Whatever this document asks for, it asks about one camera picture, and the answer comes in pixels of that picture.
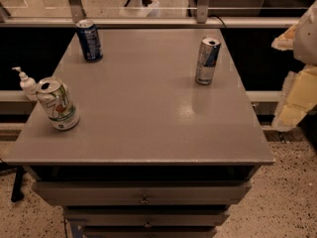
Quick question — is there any top grey drawer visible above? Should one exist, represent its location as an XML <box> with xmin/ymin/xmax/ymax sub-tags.
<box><xmin>33</xmin><ymin>181</ymin><xmax>252</xmax><ymax>206</ymax></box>

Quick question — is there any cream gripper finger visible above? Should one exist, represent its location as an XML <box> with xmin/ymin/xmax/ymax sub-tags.
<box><xmin>271</xmin><ymin>24</ymin><xmax>298</xmax><ymax>51</ymax></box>
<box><xmin>271</xmin><ymin>64</ymin><xmax>317</xmax><ymax>132</ymax></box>

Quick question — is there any grey drawer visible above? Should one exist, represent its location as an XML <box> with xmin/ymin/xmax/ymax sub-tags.
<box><xmin>33</xmin><ymin>181</ymin><xmax>252</xmax><ymax>206</ymax></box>
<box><xmin>64</xmin><ymin>207</ymin><xmax>229</xmax><ymax>227</ymax></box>
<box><xmin>83</xmin><ymin>227</ymin><xmax>216</xmax><ymax>238</ymax></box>

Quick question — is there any metal railing frame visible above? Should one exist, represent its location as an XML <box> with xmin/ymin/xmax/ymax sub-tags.
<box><xmin>0</xmin><ymin>0</ymin><xmax>315</xmax><ymax>28</ymax></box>

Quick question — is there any black stand leg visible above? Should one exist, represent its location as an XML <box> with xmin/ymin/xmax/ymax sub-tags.
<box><xmin>11</xmin><ymin>167</ymin><xmax>25</xmax><ymax>202</ymax></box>

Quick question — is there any grey drawer cabinet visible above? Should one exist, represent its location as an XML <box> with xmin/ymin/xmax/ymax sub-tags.
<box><xmin>4</xmin><ymin>28</ymin><xmax>275</xmax><ymax>238</ymax></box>

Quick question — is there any white base with cable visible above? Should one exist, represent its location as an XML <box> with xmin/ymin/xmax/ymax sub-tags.
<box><xmin>119</xmin><ymin>0</ymin><xmax>159</xmax><ymax>18</ymax></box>

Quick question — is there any white green 7up can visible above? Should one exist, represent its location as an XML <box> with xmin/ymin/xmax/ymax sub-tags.
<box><xmin>36</xmin><ymin>76</ymin><xmax>79</xmax><ymax>131</ymax></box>

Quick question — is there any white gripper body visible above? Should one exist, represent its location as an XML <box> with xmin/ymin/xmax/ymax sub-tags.
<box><xmin>293</xmin><ymin>1</ymin><xmax>317</xmax><ymax>65</ymax></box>

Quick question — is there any blue pepsi can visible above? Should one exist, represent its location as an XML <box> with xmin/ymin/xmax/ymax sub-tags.
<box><xmin>76</xmin><ymin>19</ymin><xmax>103</xmax><ymax>61</ymax></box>

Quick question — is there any silver blue redbull can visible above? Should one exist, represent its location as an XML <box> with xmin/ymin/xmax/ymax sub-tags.
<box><xmin>195</xmin><ymin>36</ymin><xmax>221</xmax><ymax>85</ymax></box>

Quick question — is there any white pump dispenser bottle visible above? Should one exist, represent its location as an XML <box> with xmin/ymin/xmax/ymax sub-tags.
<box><xmin>13</xmin><ymin>66</ymin><xmax>37</xmax><ymax>101</ymax></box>

